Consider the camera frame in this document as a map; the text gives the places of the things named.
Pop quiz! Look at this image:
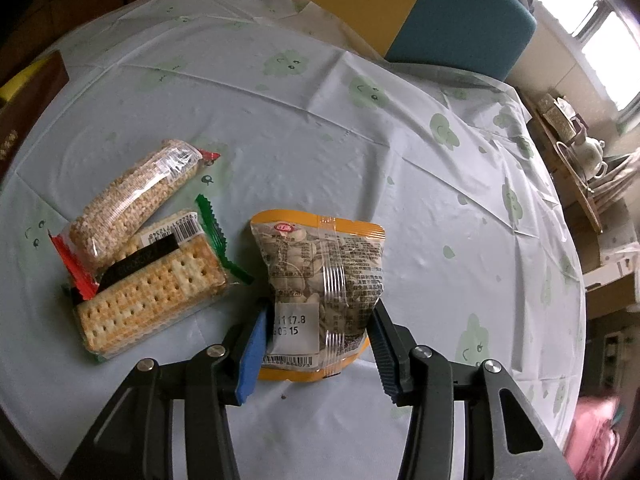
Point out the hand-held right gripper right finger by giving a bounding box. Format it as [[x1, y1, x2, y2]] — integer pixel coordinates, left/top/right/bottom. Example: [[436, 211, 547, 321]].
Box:
[[367, 299, 576, 480]]

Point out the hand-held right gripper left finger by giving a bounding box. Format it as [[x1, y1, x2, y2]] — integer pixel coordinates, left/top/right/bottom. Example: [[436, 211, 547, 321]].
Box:
[[60, 307, 273, 480]]

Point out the orange-edged clear nut packet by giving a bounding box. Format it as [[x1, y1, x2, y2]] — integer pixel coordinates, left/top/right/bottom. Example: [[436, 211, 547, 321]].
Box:
[[249, 209, 387, 385]]

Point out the green-ended cracker packet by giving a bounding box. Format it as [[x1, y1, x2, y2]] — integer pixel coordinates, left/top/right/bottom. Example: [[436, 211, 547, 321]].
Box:
[[61, 194, 254, 364]]

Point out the red-ended puffed rice bar packet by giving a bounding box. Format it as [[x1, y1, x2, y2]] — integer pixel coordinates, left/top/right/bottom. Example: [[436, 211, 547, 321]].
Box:
[[50, 138, 221, 295]]

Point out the pink cloth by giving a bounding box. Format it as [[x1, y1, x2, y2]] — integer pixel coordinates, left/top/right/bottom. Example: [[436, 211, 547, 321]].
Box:
[[562, 395, 627, 480]]

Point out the wooden side table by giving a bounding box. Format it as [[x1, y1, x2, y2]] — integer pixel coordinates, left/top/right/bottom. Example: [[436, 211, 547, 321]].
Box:
[[529, 104, 610, 235]]

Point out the white cardboard box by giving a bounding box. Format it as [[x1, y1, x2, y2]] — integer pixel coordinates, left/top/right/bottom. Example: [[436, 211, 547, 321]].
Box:
[[581, 200, 640, 312]]

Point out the white teapot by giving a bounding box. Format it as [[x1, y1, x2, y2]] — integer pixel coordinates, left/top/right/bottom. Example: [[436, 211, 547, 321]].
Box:
[[570, 135, 609, 182]]

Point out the patterned tissue box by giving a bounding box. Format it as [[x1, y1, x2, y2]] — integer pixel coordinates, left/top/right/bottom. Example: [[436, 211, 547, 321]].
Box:
[[537, 92, 584, 139]]

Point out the light curtain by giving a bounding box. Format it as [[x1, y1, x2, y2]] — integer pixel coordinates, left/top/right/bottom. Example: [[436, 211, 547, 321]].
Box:
[[594, 147, 640, 202]]

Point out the brown cardboard box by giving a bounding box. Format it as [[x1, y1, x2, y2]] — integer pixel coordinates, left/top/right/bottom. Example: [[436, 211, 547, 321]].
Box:
[[0, 51, 71, 182]]

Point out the grey yellow blue padded backrest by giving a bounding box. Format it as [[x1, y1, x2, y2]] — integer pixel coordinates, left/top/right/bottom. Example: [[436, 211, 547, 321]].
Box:
[[292, 0, 537, 82]]

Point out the window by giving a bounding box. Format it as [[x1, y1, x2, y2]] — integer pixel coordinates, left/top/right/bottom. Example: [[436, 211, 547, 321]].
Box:
[[515, 0, 640, 117]]

